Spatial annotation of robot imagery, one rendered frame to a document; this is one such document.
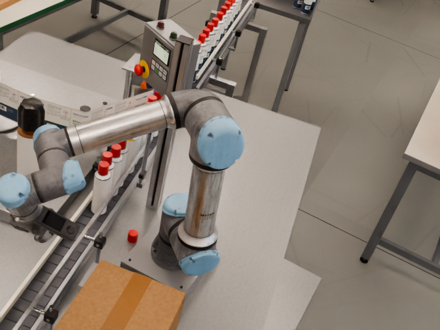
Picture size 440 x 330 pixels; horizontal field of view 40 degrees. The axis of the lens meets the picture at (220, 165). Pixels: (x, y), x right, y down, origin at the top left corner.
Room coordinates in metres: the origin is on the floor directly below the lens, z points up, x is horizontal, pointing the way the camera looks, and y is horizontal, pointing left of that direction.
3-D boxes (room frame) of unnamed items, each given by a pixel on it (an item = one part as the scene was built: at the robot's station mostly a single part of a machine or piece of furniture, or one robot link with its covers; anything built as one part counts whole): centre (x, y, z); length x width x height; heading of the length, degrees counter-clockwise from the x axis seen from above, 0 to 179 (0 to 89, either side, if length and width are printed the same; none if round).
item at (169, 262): (1.38, 0.07, 0.93); 0.15 x 0.15 x 0.10
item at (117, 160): (1.58, 0.35, 0.98); 0.05 x 0.05 x 0.20
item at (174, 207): (1.37, 0.07, 1.05); 0.13 x 0.12 x 0.14; 31
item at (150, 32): (1.70, 0.25, 1.38); 0.17 x 0.10 x 0.19; 48
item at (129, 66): (2.04, 0.39, 1.14); 0.14 x 0.11 x 0.01; 173
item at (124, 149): (1.63, 0.34, 0.98); 0.05 x 0.05 x 0.20
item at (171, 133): (1.63, 0.20, 1.17); 0.04 x 0.04 x 0.67; 83
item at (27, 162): (1.57, 0.63, 1.03); 0.09 x 0.09 x 0.30
